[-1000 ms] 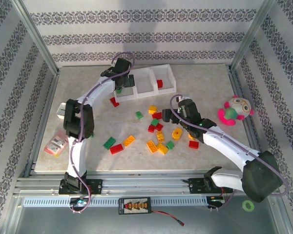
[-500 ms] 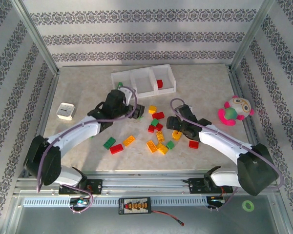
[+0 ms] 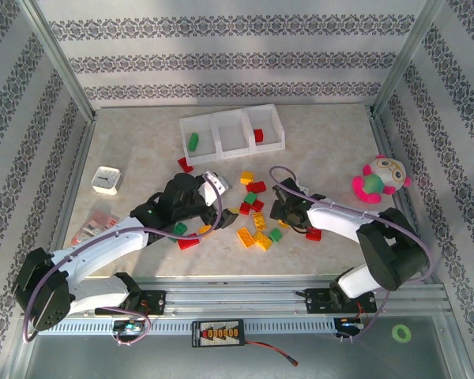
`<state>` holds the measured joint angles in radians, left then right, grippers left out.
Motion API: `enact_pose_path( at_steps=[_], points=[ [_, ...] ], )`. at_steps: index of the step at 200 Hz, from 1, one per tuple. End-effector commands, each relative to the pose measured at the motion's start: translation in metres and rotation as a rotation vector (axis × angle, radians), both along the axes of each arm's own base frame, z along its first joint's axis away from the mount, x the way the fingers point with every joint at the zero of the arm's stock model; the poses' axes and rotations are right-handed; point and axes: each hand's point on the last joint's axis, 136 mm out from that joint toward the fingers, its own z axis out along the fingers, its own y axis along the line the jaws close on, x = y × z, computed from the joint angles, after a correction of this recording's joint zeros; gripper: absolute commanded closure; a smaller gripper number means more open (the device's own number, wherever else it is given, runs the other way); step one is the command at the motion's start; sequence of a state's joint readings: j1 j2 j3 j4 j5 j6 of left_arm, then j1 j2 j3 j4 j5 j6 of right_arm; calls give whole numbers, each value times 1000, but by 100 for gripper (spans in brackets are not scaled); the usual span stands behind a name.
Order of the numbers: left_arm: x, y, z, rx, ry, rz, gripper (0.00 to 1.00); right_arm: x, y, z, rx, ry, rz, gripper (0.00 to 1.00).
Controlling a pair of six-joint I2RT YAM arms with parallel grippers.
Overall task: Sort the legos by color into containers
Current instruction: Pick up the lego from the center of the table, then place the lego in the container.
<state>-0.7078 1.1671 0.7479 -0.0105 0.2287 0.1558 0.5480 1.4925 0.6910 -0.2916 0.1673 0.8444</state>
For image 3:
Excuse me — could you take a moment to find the long yellow lego brick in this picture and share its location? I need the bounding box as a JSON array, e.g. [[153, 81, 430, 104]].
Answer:
[[252, 231, 274, 251], [236, 227, 254, 249]]

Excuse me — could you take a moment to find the white plastic bin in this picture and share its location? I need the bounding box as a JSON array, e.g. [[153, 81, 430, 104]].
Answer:
[[179, 114, 222, 167], [243, 103, 288, 155], [211, 109, 256, 161]]

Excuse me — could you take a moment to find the white square clock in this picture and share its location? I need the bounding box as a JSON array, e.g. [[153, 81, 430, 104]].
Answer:
[[90, 165, 123, 195]]

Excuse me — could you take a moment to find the pink white plush toy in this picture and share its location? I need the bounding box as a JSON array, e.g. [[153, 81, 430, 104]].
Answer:
[[351, 154, 413, 205]]

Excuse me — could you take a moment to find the pink card packet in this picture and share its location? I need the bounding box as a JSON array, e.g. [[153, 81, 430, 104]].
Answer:
[[70, 210, 122, 246]]

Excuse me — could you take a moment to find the black power distribution board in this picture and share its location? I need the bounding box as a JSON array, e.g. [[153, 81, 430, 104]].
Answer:
[[191, 318, 246, 348]]

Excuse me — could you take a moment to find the small circuit board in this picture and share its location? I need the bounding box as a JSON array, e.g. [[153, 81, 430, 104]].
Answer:
[[111, 320, 146, 336], [339, 317, 367, 332]]

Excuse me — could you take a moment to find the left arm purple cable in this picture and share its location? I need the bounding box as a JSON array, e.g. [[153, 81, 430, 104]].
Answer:
[[21, 173, 224, 348]]

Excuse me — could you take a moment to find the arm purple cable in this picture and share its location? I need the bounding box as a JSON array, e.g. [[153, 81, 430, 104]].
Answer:
[[269, 165, 434, 344], [21, 173, 224, 348]]

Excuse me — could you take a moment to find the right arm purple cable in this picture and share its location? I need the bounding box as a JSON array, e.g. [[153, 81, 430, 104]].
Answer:
[[269, 165, 434, 344]]

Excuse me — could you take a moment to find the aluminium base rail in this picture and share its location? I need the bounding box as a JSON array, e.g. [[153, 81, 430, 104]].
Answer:
[[21, 276, 448, 319]]

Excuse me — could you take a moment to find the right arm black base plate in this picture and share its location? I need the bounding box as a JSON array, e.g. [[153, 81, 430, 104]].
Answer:
[[306, 287, 378, 315]]

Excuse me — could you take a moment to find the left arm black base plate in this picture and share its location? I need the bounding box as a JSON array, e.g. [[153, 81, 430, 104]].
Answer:
[[94, 290, 167, 317]]

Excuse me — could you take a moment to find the slotted grey cable duct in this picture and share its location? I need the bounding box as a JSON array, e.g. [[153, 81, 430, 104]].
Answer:
[[37, 317, 337, 336]]

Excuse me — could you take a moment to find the aluminium side rail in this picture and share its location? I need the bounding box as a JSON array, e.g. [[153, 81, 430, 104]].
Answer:
[[23, 114, 98, 293], [369, 112, 446, 287]]

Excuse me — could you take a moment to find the red black wire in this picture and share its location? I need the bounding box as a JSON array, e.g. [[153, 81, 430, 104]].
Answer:
[[243, 340, 299, 366]]

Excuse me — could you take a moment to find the green tape ring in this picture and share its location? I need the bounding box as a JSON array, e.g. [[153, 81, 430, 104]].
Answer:
[[392, 323, 412, 343]]

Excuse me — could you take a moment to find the aluminium frame post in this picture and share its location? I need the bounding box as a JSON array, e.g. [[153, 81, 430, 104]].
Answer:
[[367, 0, 450, 119], [17, 0, 98, 122]]

